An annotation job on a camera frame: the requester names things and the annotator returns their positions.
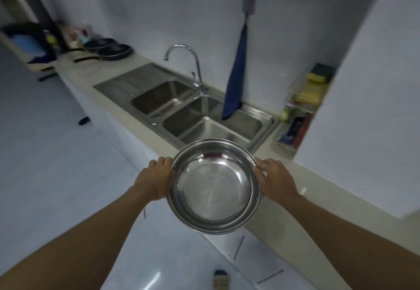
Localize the yellow cloth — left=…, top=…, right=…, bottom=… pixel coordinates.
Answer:
left=293, top=81, right=329, bottom=106

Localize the person's left hand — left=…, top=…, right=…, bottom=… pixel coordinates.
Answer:
left=134, top=156, right=175, bottom=202

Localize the steel wire sponge rack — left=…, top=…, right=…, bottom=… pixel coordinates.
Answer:
left=270, top=63, right=337, bottom=159

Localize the person's left forearm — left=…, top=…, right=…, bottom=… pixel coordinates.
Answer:
left=0, top=185, right=155, bottom=290

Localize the small green cap bottle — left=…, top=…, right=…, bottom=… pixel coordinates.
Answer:
left=279, top=104, right=295, bottom=123

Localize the blue hanging towel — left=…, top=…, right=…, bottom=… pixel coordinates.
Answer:
left=221, top=20, right=249, bottom=121

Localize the white base cabinet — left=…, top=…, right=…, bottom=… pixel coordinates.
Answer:
left=62, top=76, right=315, bottom=290

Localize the chrome gooseneck faucet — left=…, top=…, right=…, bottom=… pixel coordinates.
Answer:
left=164, top=44, right=206, bottom=95

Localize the blue bag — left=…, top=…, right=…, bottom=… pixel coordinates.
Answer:
left=12, top=35, right=45, bottom=57

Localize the black board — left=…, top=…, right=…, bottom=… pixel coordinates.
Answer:
left=16, top=0, right=58, bottom=36

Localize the stainless steel double sink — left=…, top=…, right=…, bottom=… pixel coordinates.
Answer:
left=93, top=62, right=280, bottom=156

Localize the blue pack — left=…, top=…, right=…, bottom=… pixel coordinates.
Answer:
left=280, top=117, right=304, bottom=146

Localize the person's right hand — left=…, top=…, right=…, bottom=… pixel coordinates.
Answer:
left=252, top=157, right=300, bottom=207

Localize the black plastic bin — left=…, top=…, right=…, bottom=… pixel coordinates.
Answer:
left=1, top=22, right=58, bottom=64

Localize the light wooden side table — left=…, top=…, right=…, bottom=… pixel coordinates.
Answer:
left=0, top=32, right=60, bottom=82

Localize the wide steel two-handled pan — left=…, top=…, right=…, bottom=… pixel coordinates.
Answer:
left=165, top=138, right=265, bottom=236

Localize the black frying pan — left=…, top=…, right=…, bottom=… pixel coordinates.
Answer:
left=67, top=38, right=116, bottom=52
left=73, top=44, right=133, bottom=64

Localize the red box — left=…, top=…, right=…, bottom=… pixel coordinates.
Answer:
left=295, top=112, right=314, bottom=151

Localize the person's right forearm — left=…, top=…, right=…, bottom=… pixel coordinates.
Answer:
left=279, top=193, right=420, bottom=290

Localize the green and yellow sponge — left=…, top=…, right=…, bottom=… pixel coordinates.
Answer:
left=307, top=63, right=336, bottom=83

